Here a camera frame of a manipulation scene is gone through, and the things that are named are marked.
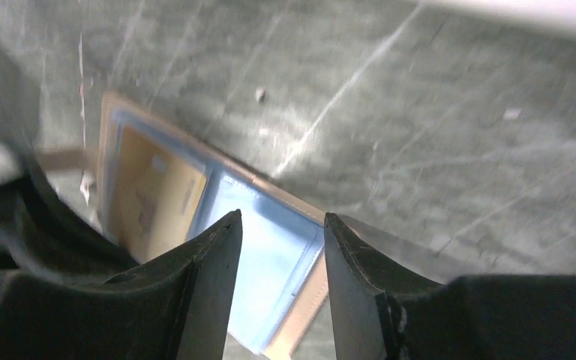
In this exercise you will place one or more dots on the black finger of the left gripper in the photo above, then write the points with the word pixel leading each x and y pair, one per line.
pixel 42 236

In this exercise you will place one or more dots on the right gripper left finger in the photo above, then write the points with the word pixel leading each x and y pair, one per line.
pixel 175 306

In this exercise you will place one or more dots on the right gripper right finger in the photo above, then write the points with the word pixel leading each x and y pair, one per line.
pixel 391 299

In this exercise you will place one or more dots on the yellow credit card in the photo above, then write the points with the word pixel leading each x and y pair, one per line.
pixel 155 195

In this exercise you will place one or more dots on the white PVC pipe frame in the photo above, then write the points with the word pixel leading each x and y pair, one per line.
pixel 550 16

